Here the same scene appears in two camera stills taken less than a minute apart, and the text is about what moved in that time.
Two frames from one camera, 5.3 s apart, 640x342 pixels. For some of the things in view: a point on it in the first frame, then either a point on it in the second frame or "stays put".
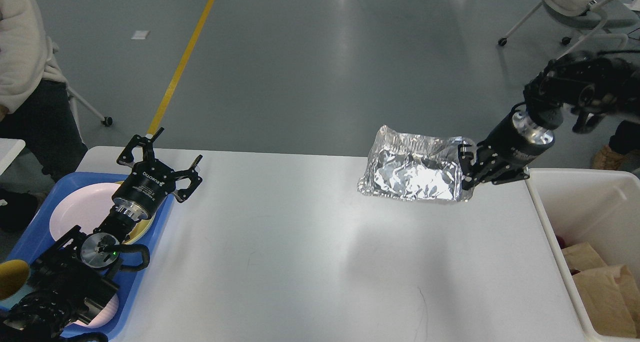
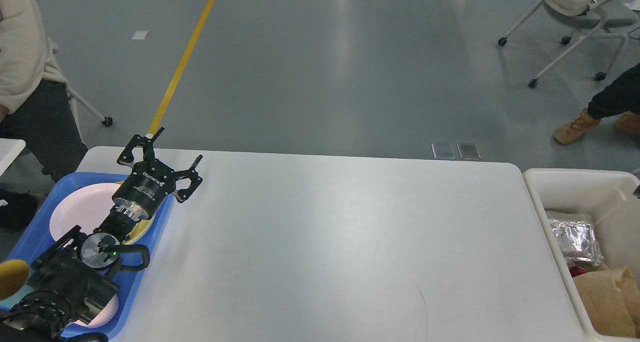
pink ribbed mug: (106, 315) stays put
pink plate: (87, 206) stays put
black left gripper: (140, 192) stays put
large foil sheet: (413, 167) -> (577, 236)
